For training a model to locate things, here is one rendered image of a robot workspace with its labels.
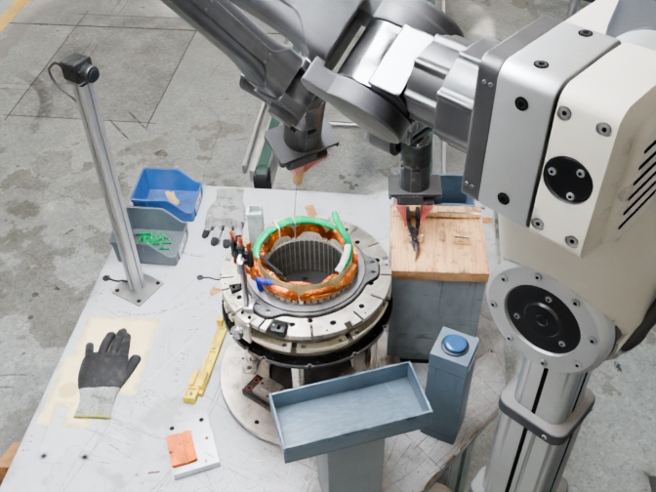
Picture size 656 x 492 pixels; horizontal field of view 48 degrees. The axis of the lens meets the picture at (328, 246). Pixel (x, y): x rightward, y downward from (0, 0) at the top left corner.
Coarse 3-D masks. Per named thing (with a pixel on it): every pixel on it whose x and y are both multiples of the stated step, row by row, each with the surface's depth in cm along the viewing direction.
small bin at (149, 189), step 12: (144, 168) 203; (156, 168) 203; (168, 168) 203; (144, 180) 204; (156, 180) 205; (168, 180) 205; (180, 180) 204; (192, 180) 204; (132, 192) 195; (144, 192) 204; (156, 192) 207; (180, 192) 206; (192, 192) 206; (144, 204) 195; (156, 204) 194; (168, 204) 193; (180, 204) 203; (192, 204) 203; (180, 216) 197; (192, 216) 197
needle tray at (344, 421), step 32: (320, 384) 125; (352, 384) 127; (384, 384) 129; (416, 384) 125; (288, 416) 125; (320, 416) 124; (352, 416) 124; (384, 416) 124; (416, 416) 120; (288, 448) 116; (320, 448) 118; (352, 448) 124; (384, 448) 126; (320, 480) 139; (352, 480) 131
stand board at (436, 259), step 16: (448, 208) 157; (464, 208) 157; (400, 224) 153; (432, 224) 153; (448, 224) 153; (464, 224) 153; (480, 224) 153; (400, 240) 150; (432, 240) 150; (448, 240) 149; (480, 240) 149; (400, 256) 146; (416, 256) 146; (432, 256) 146; (448, 256) 146; (464, 256) 146; (480, 256) 146; (400, 272) 144; (416, 272) 143; (432, 272) 143; (448, 272) 143; (464, 272) 143; (480, 272) 143
